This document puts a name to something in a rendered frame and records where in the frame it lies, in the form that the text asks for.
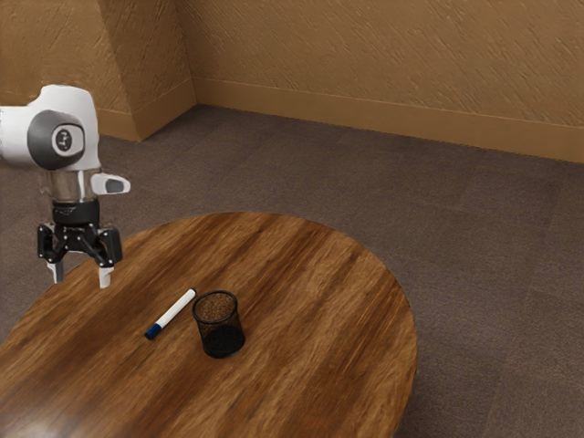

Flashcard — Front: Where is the white marker with blue cap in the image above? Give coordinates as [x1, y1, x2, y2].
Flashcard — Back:
[144, 287, 198, 341]

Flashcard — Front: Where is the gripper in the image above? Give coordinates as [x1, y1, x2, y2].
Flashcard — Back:
[36, 199, 124, 289]

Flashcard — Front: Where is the black mesh pen holder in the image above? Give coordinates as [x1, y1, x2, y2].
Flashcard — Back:
[191, 290, 247, 360]

